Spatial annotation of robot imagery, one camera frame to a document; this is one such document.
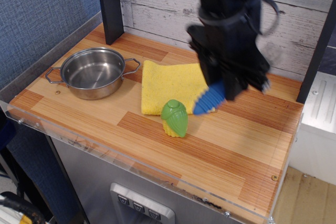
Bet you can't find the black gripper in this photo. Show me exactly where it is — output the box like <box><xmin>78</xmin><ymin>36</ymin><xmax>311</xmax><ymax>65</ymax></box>
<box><xmin>187</xmin><ymin>11</ymin><xmax>270</xmax><ymax>101</ymax></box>

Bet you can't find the blue handled metal fork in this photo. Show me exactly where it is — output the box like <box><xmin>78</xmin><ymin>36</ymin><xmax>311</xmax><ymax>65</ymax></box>
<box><xmin>193</xmin><ymin>79</ymin><xmax>271</xmax><ymax>116</ymax></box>

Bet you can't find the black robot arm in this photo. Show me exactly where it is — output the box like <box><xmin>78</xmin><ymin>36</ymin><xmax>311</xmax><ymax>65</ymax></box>
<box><xmin>187</xmin><ymin>0</ymin><xmax>270</xmax><ymax>101</ymax></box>

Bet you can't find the yellow folded towel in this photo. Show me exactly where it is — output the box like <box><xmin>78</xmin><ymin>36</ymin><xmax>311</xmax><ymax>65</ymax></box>
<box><xmin>141</xmin><ymin>60</ymin><xmax>207</xmax><ymax>115</ymax></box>

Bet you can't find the green yellow toy corn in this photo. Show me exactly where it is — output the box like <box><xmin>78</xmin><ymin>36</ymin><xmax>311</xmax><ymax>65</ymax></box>
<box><xmin>161</xmin><ymin>99</ymin><xmax>188</xmax><ymax>137</ymax></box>

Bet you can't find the white appliance at right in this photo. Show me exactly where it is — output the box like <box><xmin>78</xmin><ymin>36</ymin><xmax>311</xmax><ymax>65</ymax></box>
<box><xmin>289</xmin><ymin>72</ymin><xmax>335</xmax><ymax>185</ymax></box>

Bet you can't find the stainless steel pot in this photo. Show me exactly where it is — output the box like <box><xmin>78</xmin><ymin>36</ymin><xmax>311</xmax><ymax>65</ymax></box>
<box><xmin>45</xmin><ymin>47</ymin><xmax>141</xmax><ymax>100</ymax></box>

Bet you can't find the silver control panel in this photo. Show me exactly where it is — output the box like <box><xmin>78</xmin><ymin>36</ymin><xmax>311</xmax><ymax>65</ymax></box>
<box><xmin>110</xmin><ymin>183</ymin><xmax>175</xmax><ymax>223</ymax></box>

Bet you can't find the stainless steel cabinet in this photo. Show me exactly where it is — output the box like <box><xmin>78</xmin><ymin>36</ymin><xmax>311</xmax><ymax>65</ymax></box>
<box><xmin>51</xmin><ymin>138</ymin><xmax>238</xmax><ymax>223</ymax></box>

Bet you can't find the clear acrylic edge guard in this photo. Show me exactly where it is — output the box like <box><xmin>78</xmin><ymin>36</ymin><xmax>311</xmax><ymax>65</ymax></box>
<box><xmin>1</xmin><ymin>92</ymin><xmax>303</xmax><ymax>223</ymax></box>

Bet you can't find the black right vertical post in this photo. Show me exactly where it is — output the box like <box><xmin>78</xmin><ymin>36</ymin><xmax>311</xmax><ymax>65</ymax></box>
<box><xmin>296</xmin><ymin>0</ymin><xmax>335</xmax><ymax>103</ymax></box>

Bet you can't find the black vertical post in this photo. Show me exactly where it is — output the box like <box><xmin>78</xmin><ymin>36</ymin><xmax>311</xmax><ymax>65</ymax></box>
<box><xmin>296</xmin><ymin>0</ymin><xmax>335</xmax><ymax>103</ymax></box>
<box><xmin>100</xmin><ymin>0</ymin><xmax>124</xmax><ymax>45</ymax></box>

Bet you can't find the black left vertical post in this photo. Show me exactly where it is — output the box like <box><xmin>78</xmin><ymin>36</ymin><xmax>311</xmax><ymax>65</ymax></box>
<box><xmin>100</xmin><ymin>0</ymin><xmax>124</xmax><ymax>45</ymax></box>

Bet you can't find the black braided cable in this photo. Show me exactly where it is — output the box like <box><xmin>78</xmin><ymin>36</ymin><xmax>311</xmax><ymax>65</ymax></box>
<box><xmin>0</xmin><ymin>195</ymin><xmax>45</xmax><ymax>224</ymax></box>

